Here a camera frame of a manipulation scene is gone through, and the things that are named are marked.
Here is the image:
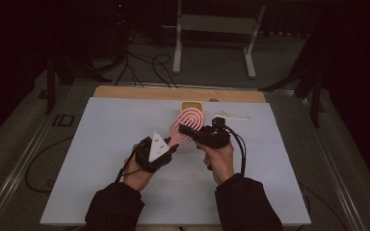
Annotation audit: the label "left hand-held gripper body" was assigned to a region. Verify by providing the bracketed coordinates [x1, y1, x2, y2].
[134, 132, 174, 174]

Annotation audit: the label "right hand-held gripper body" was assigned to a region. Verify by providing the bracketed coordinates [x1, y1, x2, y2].
[194, 110, 251, 150]

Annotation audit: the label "pink hairbrush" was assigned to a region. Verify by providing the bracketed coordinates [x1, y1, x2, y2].
[168, 107, 206, 147]

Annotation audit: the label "beige square cup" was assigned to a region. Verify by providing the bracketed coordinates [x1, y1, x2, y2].
[180, 100, 204, 112]

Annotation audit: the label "person's right hand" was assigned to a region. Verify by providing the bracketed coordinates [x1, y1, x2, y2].
[198, 143, 236, 187]

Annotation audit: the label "person's left hand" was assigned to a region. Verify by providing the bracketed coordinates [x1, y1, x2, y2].
[122, 147, 156, 193]

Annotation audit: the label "wooden table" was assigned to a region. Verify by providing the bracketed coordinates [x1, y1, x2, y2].
[92, 85, 268, 104]

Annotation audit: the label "light blue table mat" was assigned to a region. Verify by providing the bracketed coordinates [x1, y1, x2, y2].
[40, 96, 312, 225]

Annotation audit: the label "white metal stand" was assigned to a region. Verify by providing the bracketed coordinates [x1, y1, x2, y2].
[172, 0, 267, 80]

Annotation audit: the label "black metal stand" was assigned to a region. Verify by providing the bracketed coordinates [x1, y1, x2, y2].
[258, 32, 328, 129]
[38, 47, 114, 116]

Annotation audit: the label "dark equipment with red light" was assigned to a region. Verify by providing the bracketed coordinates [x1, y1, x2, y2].
[86, 0, 133, 65]

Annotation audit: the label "right hand-held gripper cable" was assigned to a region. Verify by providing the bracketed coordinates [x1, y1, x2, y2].
[223, 124, 348, 231]

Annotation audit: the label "hand-held gripper cable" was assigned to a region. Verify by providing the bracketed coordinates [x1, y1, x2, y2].
[24, 136, 144, 195]
[223, 124, 348, 231]

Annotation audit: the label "left hand-held gripper cable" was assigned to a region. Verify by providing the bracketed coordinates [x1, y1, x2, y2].
[24, 136, 144, 195]

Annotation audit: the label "black floor cables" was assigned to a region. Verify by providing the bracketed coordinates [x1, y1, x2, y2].
[114, 32, 179, 90]

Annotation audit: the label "metal floor rail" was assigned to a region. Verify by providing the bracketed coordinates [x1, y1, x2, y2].
[263, 90, 369, 231]
[0, 84, 78, 231]

